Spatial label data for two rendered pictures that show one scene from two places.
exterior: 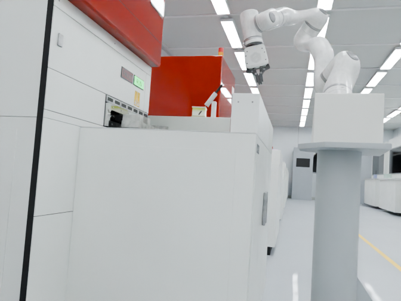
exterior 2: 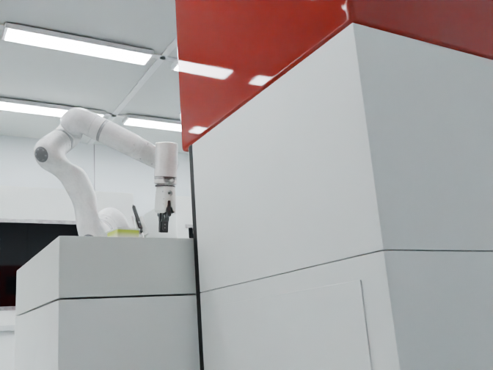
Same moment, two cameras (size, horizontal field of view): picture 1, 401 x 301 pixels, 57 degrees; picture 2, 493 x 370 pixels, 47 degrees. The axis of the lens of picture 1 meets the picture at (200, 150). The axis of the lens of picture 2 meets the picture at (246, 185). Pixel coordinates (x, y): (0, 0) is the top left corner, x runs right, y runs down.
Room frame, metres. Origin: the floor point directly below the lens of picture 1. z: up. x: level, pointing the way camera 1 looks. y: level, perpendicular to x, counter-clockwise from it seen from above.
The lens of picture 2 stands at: (2.85, 1.45, 0.71)
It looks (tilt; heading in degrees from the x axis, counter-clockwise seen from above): 15 degrees up; 225
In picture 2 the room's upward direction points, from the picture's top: 4 degrees counter-clockwise
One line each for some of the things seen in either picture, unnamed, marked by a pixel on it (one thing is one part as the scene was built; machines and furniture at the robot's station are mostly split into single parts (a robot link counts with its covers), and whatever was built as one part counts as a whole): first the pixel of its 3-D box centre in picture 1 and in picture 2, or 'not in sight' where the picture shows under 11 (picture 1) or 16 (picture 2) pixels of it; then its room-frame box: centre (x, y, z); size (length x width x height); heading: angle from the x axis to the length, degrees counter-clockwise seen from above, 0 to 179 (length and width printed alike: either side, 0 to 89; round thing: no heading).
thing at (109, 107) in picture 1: (129, 122); not in sight; (1.68, 0.34, 0.89); 0.44 x 0.02 x 0.10; 166
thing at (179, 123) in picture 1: (212, 135); (96, 280); (1.99, -0.06, 0.89); 0.62 x 0.35 x 0.14; 76
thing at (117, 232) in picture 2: (199, 113); (123, 241); (1.95, 0.02, 1.00); 0.07 x 0.07 x 0.07; 84
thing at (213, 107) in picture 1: (210, 105); (139, 235); (1.85, -0.04, 1.03); 0.06 x 0.04 x 0.13; 76
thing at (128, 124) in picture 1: (146, 129); not in sight; (1.69, 0.25, 0.87); 0.36 x 0.08 x 0.03; 166
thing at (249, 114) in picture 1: (253, 125); not in sight; (1.49, -0.21, 0.89); 0.55 x 0.09 x 0.14; 166
